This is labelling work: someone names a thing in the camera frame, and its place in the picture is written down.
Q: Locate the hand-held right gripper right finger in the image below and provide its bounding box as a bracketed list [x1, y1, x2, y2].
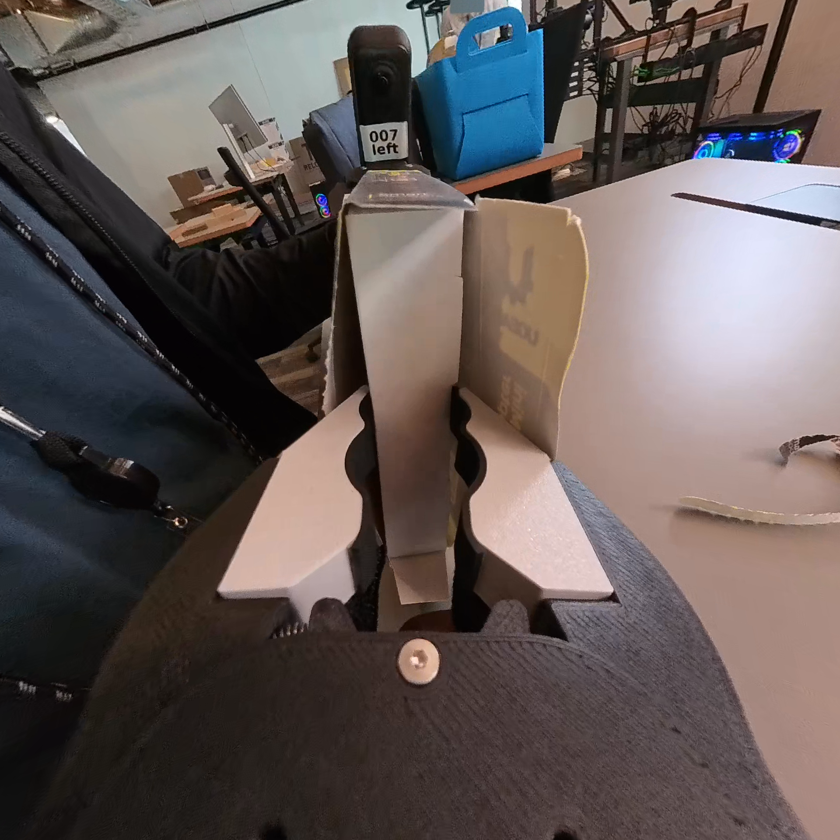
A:
[451, 387, 616, 631]

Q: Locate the straight cardboard strip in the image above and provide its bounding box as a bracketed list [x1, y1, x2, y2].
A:
[679, 495, 840, 527]

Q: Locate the black monitor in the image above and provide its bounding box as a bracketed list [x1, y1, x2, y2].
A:
[539, 0, 589, 144]

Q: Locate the black metal workbench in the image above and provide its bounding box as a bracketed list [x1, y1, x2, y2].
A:
[577, 0, 769, 188]

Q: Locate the blue felt bag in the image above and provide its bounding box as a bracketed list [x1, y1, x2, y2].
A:
[412, 10, 547, 182]

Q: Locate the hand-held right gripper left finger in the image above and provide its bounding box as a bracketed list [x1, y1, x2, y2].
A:
[217, 386, 387, 624]

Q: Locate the flat desk mat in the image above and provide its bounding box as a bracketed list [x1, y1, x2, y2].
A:
[751, 182, 840, 229]

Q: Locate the printed cardboard box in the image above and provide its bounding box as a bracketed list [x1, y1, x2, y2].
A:
[320, 167, 589, 462]

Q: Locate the black jacket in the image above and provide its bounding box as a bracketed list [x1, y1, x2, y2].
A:
[0, 62, 319, 460]

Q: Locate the low wooden table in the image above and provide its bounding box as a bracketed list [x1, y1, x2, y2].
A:
[167, 200, 263, 249]

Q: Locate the blue fabric chair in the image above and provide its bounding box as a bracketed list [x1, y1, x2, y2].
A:
[307, 98, 368, 181]

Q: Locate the brown wooden table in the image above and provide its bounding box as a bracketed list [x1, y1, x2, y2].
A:
[430, 143, 585, 201]

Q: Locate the blue hoodie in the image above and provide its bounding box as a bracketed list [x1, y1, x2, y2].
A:
[0, 177, 263, 697]

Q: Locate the person's left forearm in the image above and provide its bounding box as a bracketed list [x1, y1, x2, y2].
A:
[161, 220, 342, 358]

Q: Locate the silver monitor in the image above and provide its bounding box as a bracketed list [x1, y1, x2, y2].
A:
[209, 84, 271, 168]

